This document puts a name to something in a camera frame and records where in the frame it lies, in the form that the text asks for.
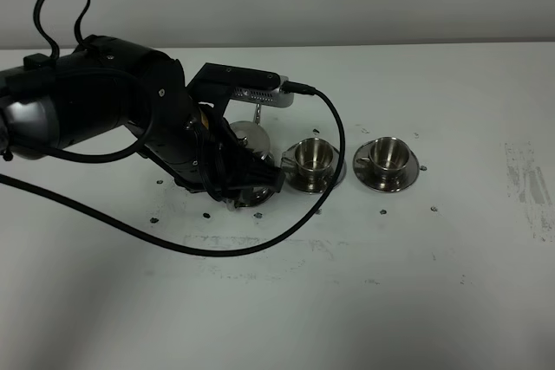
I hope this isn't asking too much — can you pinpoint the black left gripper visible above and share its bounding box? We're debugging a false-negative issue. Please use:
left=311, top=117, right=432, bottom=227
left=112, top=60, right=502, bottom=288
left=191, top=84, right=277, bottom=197
left=140, top=104, right=285, bottom=201

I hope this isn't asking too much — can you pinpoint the stainless steel teapot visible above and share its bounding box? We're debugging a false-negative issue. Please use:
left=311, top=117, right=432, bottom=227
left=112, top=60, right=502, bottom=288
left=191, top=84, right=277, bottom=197
left=226, top=104, right=275, bottom=211

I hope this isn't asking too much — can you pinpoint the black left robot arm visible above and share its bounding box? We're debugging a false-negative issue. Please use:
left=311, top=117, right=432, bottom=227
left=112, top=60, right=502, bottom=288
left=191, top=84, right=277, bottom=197
left=1, top=36, right=291, bottom=200

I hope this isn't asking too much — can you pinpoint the steel teapot saucer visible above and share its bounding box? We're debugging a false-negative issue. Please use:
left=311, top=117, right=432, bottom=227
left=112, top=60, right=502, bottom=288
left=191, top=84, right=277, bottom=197
left=235, top=187, right=275, bottom=208

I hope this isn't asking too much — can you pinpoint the left stainless steel teacup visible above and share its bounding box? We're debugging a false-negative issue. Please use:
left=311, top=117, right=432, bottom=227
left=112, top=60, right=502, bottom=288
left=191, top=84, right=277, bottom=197
left=281, top=138, right=334, bottom=181

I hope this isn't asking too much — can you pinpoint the stainless steel teacup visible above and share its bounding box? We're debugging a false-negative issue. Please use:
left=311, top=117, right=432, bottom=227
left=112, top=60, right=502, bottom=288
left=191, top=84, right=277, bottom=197
left=281, top=138, right=334, bottom=181
left=355, top=137, right=410, bottom=179

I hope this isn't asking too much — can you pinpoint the right stainless steel teacup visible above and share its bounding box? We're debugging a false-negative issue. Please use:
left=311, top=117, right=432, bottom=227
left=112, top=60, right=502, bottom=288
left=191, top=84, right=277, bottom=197
left=355, top=137, right=410, bottom=179

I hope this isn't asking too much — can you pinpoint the left steel cup saucer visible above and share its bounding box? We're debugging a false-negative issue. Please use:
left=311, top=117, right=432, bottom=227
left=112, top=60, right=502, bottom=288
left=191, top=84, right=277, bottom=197
left=280, top=145, right=339, bottom=194

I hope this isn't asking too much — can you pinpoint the steel cup saucer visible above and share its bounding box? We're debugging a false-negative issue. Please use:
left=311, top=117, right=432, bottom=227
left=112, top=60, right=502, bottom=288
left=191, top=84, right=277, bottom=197
left=352, top=142, right=421, bottom=193
left=280, top=145, right=339, bottom=194

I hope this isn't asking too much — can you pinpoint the right steel cup saucer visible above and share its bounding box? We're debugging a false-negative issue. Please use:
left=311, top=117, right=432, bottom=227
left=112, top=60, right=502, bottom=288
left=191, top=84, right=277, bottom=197
left=352, top=142, right=421, bottom=193

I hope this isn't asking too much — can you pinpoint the black left camera cable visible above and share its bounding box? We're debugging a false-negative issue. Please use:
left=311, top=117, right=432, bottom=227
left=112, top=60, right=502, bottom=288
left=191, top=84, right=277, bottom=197
left=0, top=0, right=346, bottom=258

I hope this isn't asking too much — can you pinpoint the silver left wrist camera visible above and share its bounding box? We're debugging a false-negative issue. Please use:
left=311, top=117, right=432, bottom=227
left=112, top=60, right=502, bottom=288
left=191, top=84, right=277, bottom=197
left=232, top=76, right=295, bottom=108

